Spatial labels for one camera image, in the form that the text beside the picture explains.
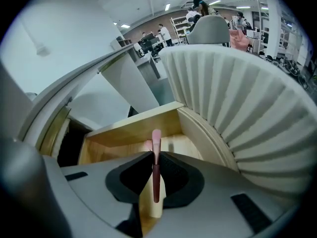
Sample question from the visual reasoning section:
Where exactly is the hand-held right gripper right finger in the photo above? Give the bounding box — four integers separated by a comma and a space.
148, 151, 299, 238

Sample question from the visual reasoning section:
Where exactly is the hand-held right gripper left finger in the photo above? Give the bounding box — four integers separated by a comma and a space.
43, 151, 154, 237

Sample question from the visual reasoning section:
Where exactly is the pink makeup brush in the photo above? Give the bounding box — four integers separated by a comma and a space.
151, 129, 162, 204

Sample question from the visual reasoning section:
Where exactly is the large wooden drawer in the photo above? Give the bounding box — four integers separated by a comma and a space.
78, 45, 317, 235

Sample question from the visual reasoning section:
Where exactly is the low grey table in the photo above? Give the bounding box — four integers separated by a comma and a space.
135, 52, 162, 81

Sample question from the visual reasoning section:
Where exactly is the grey cabinet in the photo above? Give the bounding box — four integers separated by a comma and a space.
109, 35, 132, 50

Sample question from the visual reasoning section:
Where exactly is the pile of black equipment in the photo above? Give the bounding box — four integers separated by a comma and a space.
264, 54, 313, 90

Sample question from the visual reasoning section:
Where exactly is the desk with monitors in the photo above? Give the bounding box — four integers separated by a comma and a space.
137, 32, 166, 57

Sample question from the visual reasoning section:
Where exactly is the pink cushion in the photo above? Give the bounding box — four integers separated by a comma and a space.
229, 29, 250, 51

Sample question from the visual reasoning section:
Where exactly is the grey shell chair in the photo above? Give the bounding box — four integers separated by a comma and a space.
185, 14, 231, 47

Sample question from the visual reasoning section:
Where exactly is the white shelf rack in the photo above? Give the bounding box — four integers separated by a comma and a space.
169, 15, 197, 46

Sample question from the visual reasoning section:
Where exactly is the white wall junction box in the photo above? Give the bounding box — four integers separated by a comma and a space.
35, 43, 50, 57

